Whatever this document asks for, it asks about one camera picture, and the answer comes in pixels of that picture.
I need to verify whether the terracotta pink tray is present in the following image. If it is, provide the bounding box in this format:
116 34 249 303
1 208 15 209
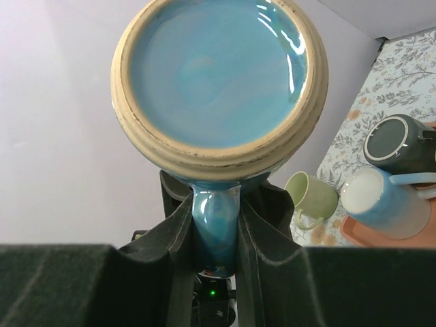
341 115 435 240

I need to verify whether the dark green mug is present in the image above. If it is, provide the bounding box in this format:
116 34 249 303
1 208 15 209
363 114 435 174

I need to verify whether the blue white gradient mug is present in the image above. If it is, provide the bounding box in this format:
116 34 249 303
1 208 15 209
341 168 435 239

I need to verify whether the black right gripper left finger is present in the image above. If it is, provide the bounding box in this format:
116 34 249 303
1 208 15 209
1 172 195 326

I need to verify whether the green ceramic mug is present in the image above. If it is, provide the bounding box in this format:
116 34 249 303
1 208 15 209
285 171 339 230

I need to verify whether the floral tablecloth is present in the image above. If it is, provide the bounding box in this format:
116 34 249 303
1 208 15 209
290 30 435 249

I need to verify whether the blue butterfly mug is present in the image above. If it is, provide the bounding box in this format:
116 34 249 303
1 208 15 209
110 1 328 279

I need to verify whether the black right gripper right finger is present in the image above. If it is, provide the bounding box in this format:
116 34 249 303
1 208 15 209
236 182 435 326

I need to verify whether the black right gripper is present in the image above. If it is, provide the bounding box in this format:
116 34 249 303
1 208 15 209
191 275 236 326

